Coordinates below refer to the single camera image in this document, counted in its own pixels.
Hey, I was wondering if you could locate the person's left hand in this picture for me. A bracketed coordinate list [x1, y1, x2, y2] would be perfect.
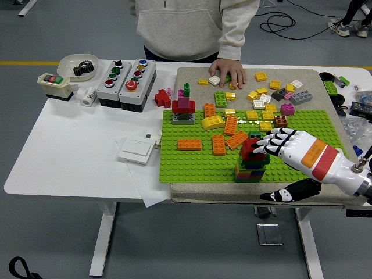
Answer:
[208, 57, 247, 90]

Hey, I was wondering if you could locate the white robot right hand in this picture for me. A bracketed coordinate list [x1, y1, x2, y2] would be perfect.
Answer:
[251, 127, 370, 203]

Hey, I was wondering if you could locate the red curved toy brick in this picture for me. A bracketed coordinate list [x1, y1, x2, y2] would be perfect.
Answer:
[241, 138, 267, 155]

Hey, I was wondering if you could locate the light green wide brick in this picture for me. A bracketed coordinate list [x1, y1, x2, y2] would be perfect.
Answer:
[214, 91, 228, 108]

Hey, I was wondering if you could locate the orange long toy brick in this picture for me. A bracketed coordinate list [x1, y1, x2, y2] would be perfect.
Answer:
[177, 138, 202, 151]
[212, 134, 227, 156]
[203, 103, 217, 119]
[225, 130, 249, 149]
[223, 116, 238, 137]

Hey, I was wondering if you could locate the light grey long brick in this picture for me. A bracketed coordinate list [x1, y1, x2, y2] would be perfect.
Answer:
[289, 90, 313, 106]

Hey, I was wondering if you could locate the yellow curved toy brick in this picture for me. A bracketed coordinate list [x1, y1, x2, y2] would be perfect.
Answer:
[201, 115, 226, 131]

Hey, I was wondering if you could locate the dark grey toy brick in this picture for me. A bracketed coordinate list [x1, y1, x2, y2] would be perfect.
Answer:
[271, 88, 288, 101]

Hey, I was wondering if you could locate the red pink grey brick tower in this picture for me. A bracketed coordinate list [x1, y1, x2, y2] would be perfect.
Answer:
[171, 83, 196, 126]

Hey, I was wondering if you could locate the multicolour brick tower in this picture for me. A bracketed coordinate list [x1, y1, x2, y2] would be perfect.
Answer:
[234, 151, 271, 183]

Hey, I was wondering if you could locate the red cross-shaped brick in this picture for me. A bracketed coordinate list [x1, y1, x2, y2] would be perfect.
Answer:
[154, 88, 172, 108]

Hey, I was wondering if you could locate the green toy baseplate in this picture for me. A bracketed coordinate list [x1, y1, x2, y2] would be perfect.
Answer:
[159, 109, 358, 184]

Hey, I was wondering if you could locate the black flat part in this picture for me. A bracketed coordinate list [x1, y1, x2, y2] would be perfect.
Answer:
[334, 103, 349, 117]

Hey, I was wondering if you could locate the clear plastic bag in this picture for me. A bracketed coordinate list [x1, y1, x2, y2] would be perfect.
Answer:
[339, 117, 372, 152]

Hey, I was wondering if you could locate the black electronic module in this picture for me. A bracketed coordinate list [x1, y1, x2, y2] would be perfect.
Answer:
[349, 101, 372, 119]

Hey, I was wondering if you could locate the silver floor socket plate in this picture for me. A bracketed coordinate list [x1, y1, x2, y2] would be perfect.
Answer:
[256, 223, 283, 246]
[253, 205, 277, 218]

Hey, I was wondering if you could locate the black table control panel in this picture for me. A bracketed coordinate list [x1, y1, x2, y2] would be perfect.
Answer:
[345, 208, 372, 218]

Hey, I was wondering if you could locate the grey emergency-stop control box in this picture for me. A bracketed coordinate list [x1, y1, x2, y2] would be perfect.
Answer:
[119, 58, 158, 112]

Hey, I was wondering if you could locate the grey-brown mat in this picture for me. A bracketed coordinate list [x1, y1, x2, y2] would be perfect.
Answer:
[170, 66, 372, 206]

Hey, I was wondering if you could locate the grey four-button control box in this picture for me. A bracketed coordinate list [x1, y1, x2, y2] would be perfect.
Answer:
[96, 60, 133, 109]

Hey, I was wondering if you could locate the bystander person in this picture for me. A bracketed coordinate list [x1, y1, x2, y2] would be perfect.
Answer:
[327, 0, 372, 38]

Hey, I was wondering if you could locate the white paper sheet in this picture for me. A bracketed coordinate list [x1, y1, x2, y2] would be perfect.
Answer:
[115, 132, 172, 209]

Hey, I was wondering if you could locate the white pipe fitting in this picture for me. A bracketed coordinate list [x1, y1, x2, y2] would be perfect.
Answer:
[76, 86, 98, 107]

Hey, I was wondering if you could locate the black gear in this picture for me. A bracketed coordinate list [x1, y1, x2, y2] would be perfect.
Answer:
[72, 60, 94, 77]

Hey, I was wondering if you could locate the white bowl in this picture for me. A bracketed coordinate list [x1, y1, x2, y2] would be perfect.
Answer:
[56, 53, 99, 82]

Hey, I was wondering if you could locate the white table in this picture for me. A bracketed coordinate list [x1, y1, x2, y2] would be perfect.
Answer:
[3, 59, 372, 278]

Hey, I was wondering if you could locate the white desk leg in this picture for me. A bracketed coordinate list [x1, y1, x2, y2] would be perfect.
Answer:
[17, 0, 38, 17]

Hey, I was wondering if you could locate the black floor cable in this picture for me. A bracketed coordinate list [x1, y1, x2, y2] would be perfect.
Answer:
[259, 13, 345, 41]

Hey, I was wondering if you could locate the white wall switch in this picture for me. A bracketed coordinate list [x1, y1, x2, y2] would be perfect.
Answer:
[117, 138, 155, 165]

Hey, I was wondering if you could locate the white red-green switch box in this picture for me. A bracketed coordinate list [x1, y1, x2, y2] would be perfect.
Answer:
[37, 72, 75, 102]

